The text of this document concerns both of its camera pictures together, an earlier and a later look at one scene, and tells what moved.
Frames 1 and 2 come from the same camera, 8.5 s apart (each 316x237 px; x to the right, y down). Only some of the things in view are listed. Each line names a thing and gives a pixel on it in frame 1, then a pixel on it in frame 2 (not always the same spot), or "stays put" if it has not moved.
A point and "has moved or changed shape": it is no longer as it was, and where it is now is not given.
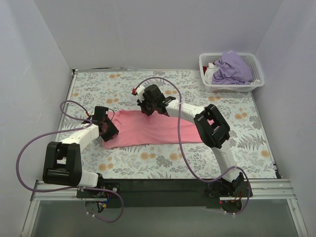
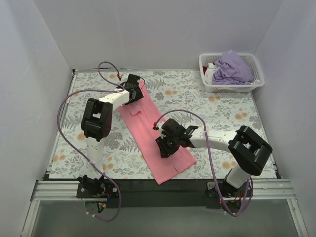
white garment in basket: (209, 72) stays put
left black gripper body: (108, 129) -> (136, 93)
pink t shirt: (136, 128) has moved or changed shape
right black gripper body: (147, 106) -> (164, 145)
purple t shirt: (231, 69) stays put
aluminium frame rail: (277, 189) stays put
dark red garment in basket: (204, 69) stays put
